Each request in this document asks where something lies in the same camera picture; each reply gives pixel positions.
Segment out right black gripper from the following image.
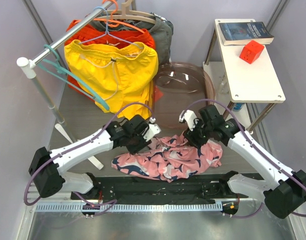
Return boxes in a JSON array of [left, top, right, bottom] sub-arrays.
[[183, 115, 213, 149]]

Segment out pink whale print shorts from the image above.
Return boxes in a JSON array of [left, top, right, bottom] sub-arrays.
[[111, 135, 223, 183]]

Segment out teal plastic hanger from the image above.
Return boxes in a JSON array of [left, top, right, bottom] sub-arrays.
[[37, 44, 110, 111]]

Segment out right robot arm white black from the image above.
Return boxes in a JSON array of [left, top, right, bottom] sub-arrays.
[[179, 105, 306, 219]]

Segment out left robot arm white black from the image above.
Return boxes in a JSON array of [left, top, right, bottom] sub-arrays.
[[28, 115, 161, 200]]

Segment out yellow shorts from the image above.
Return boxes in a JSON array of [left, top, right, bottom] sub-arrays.
[[64, 39, 159, 119]]

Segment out orange shorts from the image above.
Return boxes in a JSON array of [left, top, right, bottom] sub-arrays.
[[64, 18, 156, 101]]

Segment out orange plastic hanger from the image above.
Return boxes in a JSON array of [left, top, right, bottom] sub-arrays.
[[93, 0, 144, 33]]

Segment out beige wooden hanger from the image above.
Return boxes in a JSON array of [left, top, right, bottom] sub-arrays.
[[108, 0, 156, 24]]

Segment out white two-tier shelf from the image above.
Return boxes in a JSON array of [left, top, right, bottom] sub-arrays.
[[203, 19, 286, 132]]

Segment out transparent brown plastic basin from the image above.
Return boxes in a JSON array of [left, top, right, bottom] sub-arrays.
[[152, 62, 216, 129]]

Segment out red cube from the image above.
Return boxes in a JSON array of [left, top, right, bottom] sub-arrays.
[[239, 40, 265, 64]]

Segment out dark blue book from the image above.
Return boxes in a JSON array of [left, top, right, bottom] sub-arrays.
[[218, 21, 274, 46]]

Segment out grey garment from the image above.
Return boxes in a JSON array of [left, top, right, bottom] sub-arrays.
[[89, 12, 174, 66]]

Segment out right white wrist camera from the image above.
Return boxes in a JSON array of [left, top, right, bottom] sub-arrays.
[[178, 110, 200, 132]]

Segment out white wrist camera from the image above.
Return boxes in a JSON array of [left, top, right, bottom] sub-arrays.
[[143, 117, 161, 142], [178, 110, 200, 132]]

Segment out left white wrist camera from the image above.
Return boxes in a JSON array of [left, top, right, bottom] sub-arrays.
[[143, 117, 161, 142]]

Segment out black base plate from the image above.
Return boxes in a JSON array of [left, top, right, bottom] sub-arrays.
[[81, 174, 247, 205]]

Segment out perforated metal cable rail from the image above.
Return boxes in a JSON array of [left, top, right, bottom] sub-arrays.
[[35, 201, 223, 213]]

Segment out blue wire hanger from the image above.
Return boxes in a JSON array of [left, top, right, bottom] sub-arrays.
[[79, 6, 143, 50]]

